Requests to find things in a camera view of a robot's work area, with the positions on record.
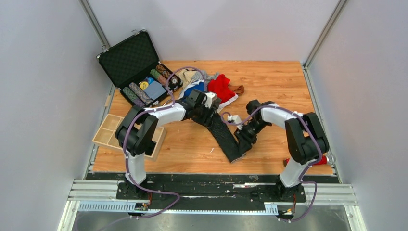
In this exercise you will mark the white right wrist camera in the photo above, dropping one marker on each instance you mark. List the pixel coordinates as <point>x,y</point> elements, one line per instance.
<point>235,120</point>

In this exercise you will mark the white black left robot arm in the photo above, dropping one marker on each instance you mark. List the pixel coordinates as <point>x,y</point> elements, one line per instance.
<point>135,133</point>

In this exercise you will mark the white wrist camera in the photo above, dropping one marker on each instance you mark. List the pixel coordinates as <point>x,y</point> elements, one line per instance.
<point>209,99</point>
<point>235,120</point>

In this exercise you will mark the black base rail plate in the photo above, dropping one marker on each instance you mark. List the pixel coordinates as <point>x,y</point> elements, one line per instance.
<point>205,191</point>

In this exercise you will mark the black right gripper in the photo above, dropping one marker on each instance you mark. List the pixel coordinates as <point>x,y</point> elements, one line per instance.
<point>245,142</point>

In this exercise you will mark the black pinstriped underwear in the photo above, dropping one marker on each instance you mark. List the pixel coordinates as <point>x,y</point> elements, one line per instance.
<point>233,150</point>

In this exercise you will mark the beige underwear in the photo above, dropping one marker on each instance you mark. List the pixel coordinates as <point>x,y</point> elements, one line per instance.
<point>186,76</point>

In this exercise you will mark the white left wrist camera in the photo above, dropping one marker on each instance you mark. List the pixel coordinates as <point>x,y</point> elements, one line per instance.
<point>209,99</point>

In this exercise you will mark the wooden compartment tray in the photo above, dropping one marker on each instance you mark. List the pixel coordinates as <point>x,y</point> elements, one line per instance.
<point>105,136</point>

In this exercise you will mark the blue underwear white waistband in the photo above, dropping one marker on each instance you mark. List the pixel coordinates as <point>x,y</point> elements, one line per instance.
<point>197,85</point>

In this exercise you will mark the red glitter lint roller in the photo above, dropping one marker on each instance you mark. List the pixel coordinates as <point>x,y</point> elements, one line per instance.
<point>327,159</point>

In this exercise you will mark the red underwear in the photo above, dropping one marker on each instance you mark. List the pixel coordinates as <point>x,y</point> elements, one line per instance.
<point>220,86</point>

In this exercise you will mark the brown underwear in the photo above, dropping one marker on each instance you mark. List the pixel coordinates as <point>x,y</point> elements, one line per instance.
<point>239,90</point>

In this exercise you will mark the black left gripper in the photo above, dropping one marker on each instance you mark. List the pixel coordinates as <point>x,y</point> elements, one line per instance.
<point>206,119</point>

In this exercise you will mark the grey striped underwear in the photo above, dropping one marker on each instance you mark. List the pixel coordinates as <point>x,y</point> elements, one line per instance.
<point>202,75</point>

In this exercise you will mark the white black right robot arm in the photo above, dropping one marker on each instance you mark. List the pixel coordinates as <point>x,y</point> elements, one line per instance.
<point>306,139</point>

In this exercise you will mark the black aluminium poker chip case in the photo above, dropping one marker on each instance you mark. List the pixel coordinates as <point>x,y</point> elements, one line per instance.
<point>134,67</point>

